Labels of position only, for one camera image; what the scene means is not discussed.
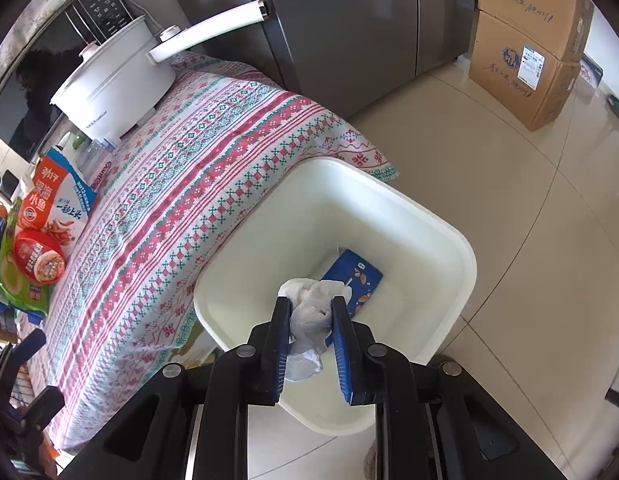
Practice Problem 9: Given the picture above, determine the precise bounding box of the orange and blue snack bag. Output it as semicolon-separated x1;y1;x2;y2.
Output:
17;146;100;261

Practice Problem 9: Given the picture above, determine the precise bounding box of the grey refrigerator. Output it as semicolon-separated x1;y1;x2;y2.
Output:
190;0;477;118

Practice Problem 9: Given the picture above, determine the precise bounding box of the red round noodle bowl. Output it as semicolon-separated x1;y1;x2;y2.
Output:
14;229;68;286

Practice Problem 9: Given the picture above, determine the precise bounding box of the dark printed box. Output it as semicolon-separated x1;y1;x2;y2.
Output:
579;52;605;92

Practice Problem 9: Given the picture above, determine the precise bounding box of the cardboard box with white label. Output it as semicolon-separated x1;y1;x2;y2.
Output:
468;10;583;132

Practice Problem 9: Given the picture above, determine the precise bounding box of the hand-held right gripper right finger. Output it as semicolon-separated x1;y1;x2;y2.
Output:
330;296;565;480

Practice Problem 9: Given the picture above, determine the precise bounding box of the white electric pot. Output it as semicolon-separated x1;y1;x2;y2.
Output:
50;1;274;142

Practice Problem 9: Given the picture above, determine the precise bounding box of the white tissue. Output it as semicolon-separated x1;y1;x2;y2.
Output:
278;277;354;382

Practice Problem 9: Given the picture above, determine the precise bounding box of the patterned knit-print tablecloth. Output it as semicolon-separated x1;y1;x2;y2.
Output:
27;50;400;453

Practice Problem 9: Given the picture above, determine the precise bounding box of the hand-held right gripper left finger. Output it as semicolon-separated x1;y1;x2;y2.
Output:
62;296;293;480

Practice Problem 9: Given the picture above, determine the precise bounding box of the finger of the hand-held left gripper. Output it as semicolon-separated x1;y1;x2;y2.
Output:
4;327;48;366
24;385;66;428

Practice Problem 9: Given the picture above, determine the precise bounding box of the green snack packet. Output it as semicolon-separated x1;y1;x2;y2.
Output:
0;205;53;316

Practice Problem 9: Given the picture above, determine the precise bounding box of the white plastic bin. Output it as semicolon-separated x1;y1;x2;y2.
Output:
194;156;477;437

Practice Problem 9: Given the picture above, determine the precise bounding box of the floral cloth cover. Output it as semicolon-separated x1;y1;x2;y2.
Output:
0;0;115;61

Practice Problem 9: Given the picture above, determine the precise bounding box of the blue snack packet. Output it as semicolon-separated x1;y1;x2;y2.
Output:
320;249;384;320

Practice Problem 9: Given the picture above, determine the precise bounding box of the black microwave oven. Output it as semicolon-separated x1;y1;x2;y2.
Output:
0;0;145;163

